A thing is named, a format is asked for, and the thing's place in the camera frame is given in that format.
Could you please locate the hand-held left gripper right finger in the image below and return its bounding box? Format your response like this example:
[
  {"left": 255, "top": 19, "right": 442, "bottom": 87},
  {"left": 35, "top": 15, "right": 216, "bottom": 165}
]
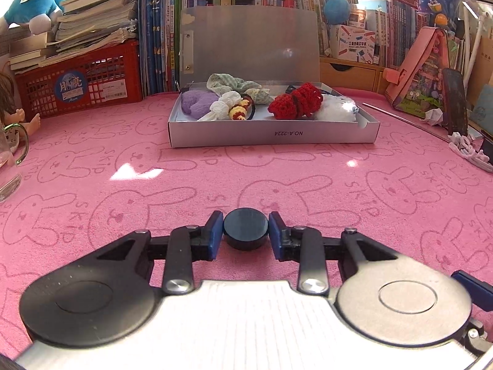
[{"left": 268, "top": 211, "right": 398, "bottom": 295}]

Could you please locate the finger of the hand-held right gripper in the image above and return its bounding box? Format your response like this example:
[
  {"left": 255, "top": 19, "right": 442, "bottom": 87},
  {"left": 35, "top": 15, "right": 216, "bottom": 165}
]
[{"left": 450, "top": 270, "right": 493, "bottom": 310}]

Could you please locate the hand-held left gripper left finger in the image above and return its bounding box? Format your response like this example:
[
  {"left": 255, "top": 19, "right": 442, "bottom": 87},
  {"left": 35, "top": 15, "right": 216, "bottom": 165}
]
[{"left": 96, "top": 210, "right": 225, "bottom": 295}]

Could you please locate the large black round disc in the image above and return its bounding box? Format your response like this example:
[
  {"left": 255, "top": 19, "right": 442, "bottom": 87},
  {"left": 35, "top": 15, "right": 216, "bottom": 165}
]
[{"left": 223, "top": 208, "right": 269, "bottom": 251}]

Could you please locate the white knotted hair bow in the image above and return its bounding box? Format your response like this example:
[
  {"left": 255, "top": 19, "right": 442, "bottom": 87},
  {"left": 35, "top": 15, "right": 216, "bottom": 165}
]
[{"left": 198, "top": 90, "right": 244, "bottom": 122}]

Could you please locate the yellow red crochet hair tie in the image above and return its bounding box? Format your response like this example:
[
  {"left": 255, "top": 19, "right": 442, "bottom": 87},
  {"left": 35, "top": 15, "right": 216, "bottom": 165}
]
[{"left": 228, "top": 94, "right": 257, "bottom": 121}]

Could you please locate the purple plush toy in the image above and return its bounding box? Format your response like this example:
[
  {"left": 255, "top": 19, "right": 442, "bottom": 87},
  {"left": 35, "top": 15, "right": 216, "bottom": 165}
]
[{"left": 181, "top": 89, "right": 221, "bottom": 120}]

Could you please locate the red crochet scrunchie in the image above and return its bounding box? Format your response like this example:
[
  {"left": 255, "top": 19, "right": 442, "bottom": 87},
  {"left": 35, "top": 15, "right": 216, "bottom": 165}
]
[{"left": 268, "top": 82, "right": 324, "bottom": 120}]

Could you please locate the white fluffy plush toy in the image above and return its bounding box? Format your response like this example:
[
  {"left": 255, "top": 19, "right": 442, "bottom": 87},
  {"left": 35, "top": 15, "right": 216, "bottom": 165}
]
[{"left": 313, "top": 93, "right": 360, "bottom": 122}]

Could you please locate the white floral scrunchie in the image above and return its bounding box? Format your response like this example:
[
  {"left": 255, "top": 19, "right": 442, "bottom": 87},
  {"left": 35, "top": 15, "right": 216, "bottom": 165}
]
[{"left": 242, "top": 87, "right": 271, "bottom": 106}]

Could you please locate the green checked scrunchie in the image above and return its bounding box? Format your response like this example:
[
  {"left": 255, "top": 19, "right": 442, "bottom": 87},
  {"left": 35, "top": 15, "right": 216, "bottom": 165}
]
[{"left": 206, "top": 73, "right": 248, "bottom": 96}]

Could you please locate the silver cardboard box with lid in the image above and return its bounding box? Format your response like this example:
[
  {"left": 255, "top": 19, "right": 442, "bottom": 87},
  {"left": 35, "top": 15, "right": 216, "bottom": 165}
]
[{"left": 168, "top": 6, "right": 381, "bottom": 149}]

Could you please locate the pink rabbit print towel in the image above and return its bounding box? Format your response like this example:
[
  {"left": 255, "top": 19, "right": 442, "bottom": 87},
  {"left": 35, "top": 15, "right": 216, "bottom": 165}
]
[{"left": 0, "top": 86, "right": 493, "bottom": 361}]

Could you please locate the thin metal rod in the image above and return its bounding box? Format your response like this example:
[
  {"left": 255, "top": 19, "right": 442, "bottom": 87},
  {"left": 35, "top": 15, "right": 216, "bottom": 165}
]
[{"left": 361, "top": 101, "right": 452, "bottom": 142}]

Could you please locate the crumpled white paper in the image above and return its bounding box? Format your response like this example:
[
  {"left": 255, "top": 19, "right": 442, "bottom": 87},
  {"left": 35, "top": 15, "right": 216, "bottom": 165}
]
[{"left": 423, "top": 108, "right": 446, "bottom": 126}]

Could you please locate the wooden drawer box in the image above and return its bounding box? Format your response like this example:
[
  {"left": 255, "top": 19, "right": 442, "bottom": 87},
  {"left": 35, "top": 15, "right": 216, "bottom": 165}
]
[{"left": 319, "top": 55, "right": 386, "bottom": 96}]

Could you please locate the red plastic basket with label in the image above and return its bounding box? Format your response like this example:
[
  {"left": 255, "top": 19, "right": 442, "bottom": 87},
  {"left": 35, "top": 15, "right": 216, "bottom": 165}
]
[{"left": 14, "top": 39, "right": 144, "bottom": 119}]

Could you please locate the dark standing phone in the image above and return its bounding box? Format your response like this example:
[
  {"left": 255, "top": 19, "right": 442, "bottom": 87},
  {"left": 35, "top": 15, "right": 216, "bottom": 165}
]
[{"left": 441, "top": 67, "right": 469, "bottom": 136}]

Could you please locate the row of blue books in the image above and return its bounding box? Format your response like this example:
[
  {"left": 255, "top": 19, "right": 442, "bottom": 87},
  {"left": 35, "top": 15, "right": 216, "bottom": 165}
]
[{"left": 138, "top": 0, "right": 186, "bottom": 98}]

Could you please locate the white printed carton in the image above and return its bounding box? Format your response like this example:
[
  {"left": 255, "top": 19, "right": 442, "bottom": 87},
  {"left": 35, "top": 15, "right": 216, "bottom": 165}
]
[{"left": 328, "top": 24, "right": 377, "bottom": 65}]

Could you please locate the pink toy house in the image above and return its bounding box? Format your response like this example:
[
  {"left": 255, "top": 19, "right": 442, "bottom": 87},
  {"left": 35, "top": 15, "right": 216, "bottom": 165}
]
[{"left": 384, "top": 26, "right": 469, "bottom": 125}]

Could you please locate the clear glass mug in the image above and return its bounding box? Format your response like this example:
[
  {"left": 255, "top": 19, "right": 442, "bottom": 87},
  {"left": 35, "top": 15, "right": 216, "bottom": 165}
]
[{"left": 0, "top": 122, "right": 30, "bottom": 204}]

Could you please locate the brown haired doll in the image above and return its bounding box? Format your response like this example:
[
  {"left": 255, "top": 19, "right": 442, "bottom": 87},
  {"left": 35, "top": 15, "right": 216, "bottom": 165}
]
[{"left": 0, "top": 72, "right": 42, "bottom": 152}]

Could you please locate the blue plush ball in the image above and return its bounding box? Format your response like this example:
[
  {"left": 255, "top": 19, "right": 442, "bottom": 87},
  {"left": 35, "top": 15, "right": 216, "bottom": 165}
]
[{"left": 323, "top": 0, "right": 352, "bottom": 24}]

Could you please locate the row of colourful books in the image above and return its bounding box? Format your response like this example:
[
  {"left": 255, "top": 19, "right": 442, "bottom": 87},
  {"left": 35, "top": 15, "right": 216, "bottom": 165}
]
[{"left": 196, "top": 0, "right": 429, "bottom": 67}]

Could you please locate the stack of worn books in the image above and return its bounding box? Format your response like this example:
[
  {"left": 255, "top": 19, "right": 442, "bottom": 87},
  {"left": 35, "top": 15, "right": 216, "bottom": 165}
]
[{"left": 8, "top": 0, "right": 140, "bottom": 75}]

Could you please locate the blue white plush toy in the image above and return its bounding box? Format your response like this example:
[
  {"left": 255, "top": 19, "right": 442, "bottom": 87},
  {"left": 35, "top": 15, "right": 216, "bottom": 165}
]
[{"left": 0, "top": 0, "right": 67, "bottom": 34}]

